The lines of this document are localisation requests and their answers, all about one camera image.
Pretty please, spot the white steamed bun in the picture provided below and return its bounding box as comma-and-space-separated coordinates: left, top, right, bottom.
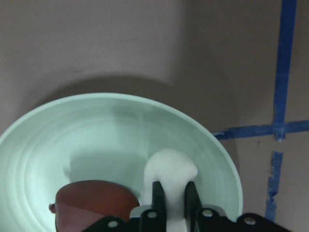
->
141, 149, 198, 232

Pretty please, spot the brown bun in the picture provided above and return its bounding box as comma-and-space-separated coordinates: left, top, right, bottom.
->
49, 180, 140, 232

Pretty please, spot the light green plate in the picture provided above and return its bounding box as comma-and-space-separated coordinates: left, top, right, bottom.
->
0, 93, 243, 232

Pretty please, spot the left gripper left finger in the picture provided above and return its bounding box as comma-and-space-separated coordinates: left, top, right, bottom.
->
152, 181, 166, 213

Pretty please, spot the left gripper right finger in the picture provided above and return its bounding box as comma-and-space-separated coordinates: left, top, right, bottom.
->
184, 181, 202, 213

